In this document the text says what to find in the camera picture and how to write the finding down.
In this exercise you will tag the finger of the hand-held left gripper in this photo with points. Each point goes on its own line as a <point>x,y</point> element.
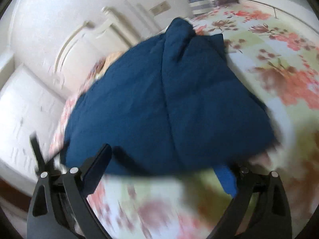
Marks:
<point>38,151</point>

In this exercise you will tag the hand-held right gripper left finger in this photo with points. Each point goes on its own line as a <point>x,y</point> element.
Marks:
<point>97,169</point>

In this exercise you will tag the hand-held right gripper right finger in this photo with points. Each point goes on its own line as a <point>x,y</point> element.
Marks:
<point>226,179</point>

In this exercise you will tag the blue puffer jacket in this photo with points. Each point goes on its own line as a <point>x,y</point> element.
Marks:
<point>162,104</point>

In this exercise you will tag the white wardrobe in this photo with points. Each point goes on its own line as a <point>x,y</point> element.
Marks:
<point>25,119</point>

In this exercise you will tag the floral bed sheet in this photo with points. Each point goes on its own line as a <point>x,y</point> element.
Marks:
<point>274,54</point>

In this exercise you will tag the white carved headboard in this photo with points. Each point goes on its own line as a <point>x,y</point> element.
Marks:
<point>117,32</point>

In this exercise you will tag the beige wall switch plate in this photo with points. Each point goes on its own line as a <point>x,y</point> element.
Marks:
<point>159,8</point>

